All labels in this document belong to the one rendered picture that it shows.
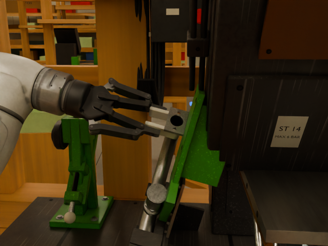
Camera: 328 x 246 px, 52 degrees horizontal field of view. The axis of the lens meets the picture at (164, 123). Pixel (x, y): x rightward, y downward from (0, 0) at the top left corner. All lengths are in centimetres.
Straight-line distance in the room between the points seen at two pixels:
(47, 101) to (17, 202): 50
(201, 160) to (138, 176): 45
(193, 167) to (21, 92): 36
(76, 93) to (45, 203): 45
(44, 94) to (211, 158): 34
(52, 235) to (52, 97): 36
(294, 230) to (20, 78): 54
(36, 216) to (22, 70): 43
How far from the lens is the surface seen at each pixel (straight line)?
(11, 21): 1141
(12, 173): 118
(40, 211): 101
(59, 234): 90
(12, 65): 72
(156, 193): 63
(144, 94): 71
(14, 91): 70
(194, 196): 108
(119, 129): 66
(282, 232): 46
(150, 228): 71
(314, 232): 47
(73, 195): 86
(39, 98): 70
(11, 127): 70
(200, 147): 60
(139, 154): 100
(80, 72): 108
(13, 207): 111
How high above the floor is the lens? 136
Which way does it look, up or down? 14 degrees down
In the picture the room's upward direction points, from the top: straight up
